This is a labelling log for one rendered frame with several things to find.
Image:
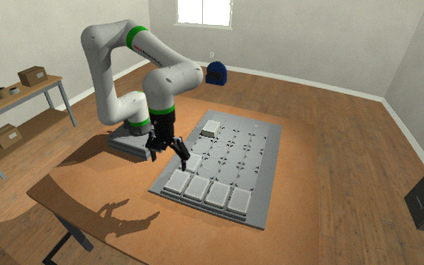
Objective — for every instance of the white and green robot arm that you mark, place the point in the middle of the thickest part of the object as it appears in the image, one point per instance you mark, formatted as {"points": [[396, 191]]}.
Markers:
{"points": [[176, 75]]}

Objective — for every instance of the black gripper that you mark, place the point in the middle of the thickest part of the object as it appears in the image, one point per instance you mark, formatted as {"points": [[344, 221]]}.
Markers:
{"points": [[163, 132]]}

